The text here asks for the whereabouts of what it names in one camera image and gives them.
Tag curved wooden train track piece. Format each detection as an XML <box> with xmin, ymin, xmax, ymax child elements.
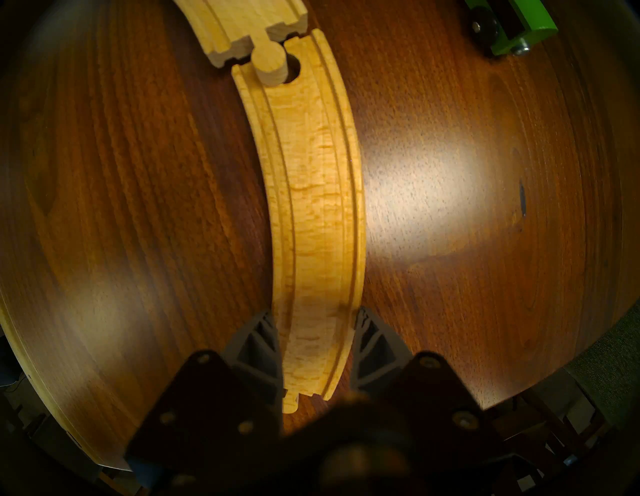
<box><xmin>231</xmin><ymin>29</ymin><xmax>367</xmax><ymax>415</ymax></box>
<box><xmin>172</xmin><ymin>0</ymin><xmax>309</xmax><ymax>87</ymax></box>

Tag green upholstered dining chair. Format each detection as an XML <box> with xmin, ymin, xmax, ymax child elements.
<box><xmin>562</xmin><ymin>300</ymin><xmax>640</xmax><ymax>426</ymax></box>

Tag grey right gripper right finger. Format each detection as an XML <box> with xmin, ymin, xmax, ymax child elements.
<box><xmin>349</xmin><ymin>306</ymin><xmax>506</xmax><ymax>462</ymax></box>

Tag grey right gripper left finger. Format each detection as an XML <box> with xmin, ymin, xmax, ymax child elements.
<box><xmin>125</xmin><ymin>310</ymin><xmax>286</xmax><ymax>476</ymax></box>

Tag green toy train car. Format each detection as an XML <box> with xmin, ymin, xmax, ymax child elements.
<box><xmin>462</xmin><ymin>0</ymin><xmax>560</xmax><ymax>57</ymax></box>

